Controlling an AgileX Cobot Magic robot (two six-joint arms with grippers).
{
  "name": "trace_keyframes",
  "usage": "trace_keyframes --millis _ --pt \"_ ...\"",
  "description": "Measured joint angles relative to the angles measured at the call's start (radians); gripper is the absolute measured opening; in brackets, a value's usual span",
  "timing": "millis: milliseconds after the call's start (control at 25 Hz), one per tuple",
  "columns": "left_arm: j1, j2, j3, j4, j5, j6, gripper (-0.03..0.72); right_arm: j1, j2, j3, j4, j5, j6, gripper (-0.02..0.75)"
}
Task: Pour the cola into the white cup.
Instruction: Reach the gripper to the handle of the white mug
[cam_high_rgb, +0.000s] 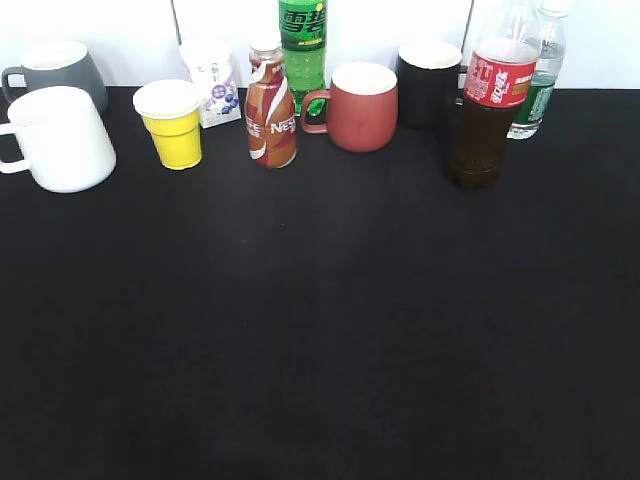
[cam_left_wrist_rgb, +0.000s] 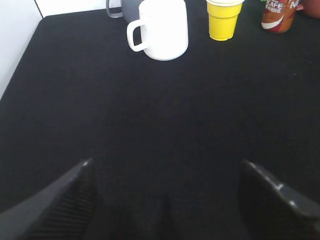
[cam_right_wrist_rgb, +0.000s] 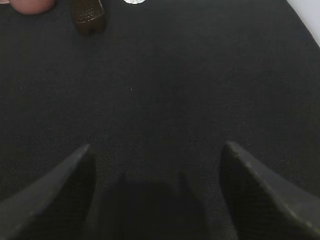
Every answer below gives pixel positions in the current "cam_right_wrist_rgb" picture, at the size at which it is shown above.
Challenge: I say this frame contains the brown iced tea bottle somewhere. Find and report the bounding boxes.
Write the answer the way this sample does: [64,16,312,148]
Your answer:
[69,0,106,35]

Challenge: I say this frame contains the black tablecloth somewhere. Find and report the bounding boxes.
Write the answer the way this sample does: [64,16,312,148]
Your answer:
[0,0,320,240]

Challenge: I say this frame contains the pink round object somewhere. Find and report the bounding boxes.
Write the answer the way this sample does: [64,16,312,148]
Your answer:
[9,0,56,15]

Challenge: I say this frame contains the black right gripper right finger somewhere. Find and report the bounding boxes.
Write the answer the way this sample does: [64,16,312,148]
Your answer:
[219,142,320,240]

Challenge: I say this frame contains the clear water bottle green label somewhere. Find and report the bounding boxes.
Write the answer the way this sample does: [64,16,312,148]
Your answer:
[124,0,146,5]

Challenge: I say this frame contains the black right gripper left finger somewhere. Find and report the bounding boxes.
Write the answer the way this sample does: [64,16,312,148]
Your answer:
[0,144,96,240]

